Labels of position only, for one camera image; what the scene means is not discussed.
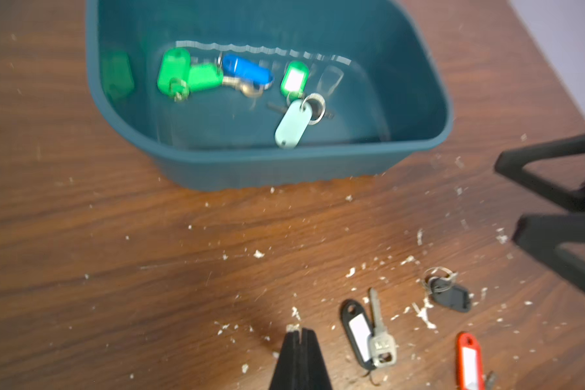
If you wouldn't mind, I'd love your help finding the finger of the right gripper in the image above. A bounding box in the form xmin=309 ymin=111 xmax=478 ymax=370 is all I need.
xmin=494 ymin=134 xmax=585 ymax=212
xmin=512 ymin=213 xmax=585 ymax=294

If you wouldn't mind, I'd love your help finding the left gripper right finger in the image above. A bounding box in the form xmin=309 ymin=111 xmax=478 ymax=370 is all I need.
xmin=301 ymin=328 xmax=332 ymax=390

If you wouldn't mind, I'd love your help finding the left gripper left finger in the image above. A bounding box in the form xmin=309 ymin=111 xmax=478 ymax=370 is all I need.
xmin=269 ymin=330 xmax=302 ymax=390

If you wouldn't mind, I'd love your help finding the black tag key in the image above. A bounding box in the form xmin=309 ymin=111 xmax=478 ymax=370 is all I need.
xmin=341 ymin=288 xmax=397 ymax=371

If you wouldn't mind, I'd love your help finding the black head key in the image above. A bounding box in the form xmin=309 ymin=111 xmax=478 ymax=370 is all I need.
xmin=422 ymin=266 xmax=472 ymax=313

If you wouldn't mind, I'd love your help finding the red tag key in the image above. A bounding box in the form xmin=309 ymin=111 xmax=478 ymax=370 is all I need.
xmin=456 ymin=332 xmax=497 ymax=390

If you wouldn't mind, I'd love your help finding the mint tag key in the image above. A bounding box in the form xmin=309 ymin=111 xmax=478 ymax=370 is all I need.
xmin=274 ymin=94 xmax=327 ymax=149

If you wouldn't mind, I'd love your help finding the green tag key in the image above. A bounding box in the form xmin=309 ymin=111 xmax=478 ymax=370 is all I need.
xmin=157 ymin=47 xmax=191 ymax=102
xmin=186 ymin=63 xmax=224 ymax=94
xmin=280 ymin=61 xmax=310 ymax=101

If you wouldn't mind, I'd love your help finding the blue tag key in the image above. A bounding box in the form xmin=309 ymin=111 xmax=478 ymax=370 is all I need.
xmin=218 ymin=55 xmax=275 ymax=98

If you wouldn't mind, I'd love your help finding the teal storage box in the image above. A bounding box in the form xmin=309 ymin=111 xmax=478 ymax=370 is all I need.
xmin=85 ymin=1 xmax=453 ymax=191

